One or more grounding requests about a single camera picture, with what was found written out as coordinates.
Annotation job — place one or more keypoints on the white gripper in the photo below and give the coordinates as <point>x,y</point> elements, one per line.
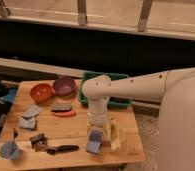
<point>97,116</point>

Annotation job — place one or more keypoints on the blue sponge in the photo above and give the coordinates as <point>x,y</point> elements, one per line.
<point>94,142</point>

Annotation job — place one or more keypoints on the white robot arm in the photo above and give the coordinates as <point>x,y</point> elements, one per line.
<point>174,90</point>

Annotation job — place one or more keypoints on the green plastic tray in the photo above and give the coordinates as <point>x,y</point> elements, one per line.
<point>114,102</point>

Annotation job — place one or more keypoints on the dark grape bunch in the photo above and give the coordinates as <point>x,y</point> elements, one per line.
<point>119,100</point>

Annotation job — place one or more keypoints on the clear glass mug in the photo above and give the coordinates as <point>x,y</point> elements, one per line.
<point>121,135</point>

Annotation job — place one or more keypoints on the yellow banana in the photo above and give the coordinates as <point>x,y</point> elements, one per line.
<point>116,144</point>

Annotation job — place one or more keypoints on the purple plastic bowl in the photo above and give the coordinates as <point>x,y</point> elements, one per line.
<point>64,85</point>

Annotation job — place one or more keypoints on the orange plastic bowl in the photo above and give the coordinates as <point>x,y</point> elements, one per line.
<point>41,92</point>

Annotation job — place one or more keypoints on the small brown block toy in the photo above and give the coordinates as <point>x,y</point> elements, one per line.
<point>38,140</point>

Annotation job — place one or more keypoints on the grey cloth piece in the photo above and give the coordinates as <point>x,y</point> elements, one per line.
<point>32,111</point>

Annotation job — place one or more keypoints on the grey folded cloth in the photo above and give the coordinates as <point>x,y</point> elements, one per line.
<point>27,123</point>

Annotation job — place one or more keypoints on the blue object at table edge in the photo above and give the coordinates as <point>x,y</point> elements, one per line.
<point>10,96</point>

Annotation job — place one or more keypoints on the blue plastic cup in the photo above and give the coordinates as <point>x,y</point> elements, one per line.
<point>10,150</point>

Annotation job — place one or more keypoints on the black handled tool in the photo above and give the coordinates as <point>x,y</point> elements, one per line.
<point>62,148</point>

